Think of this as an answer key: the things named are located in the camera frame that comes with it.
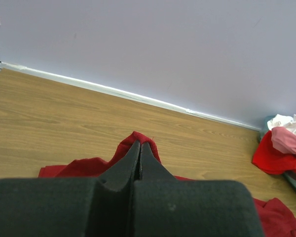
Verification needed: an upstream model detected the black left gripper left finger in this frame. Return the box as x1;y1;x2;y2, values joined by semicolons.
0;141;141;237

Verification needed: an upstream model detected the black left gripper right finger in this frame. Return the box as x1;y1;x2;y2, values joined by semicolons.
132;143;264;237

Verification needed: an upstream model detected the bright red t shirt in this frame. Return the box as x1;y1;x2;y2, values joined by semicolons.
252;131;296;175

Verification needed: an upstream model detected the pink t shirt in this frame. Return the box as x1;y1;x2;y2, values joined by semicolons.
271;127;296;155

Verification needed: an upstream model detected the white t shirt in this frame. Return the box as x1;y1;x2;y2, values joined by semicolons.
267;114;296;135

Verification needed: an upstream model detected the aluminium table edge rail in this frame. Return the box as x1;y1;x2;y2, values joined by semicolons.
0;61;259;131

